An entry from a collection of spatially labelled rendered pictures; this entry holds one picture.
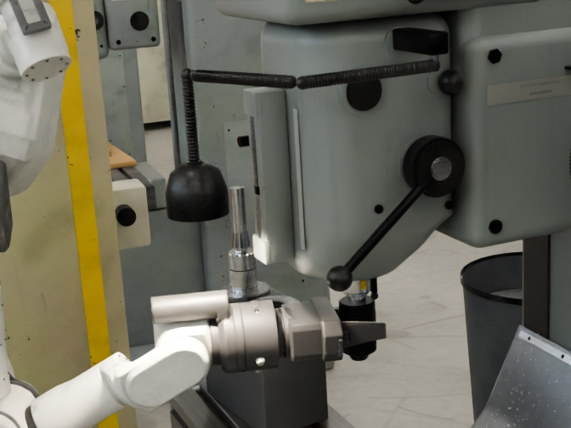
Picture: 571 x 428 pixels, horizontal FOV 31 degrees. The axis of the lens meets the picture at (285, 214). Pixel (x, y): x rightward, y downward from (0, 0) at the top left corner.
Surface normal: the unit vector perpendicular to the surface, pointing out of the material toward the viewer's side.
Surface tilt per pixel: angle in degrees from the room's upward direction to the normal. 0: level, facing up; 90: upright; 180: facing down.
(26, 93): 58
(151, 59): 90
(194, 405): 0
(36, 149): 112
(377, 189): 90
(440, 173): 90
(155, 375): 101
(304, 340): 90
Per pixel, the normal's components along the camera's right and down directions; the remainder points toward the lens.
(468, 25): -0.37, 0.26
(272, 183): 0.40, 0.22
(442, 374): -0.06, -0.96
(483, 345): -0.86, 0.24
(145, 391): 0.15, 0.43
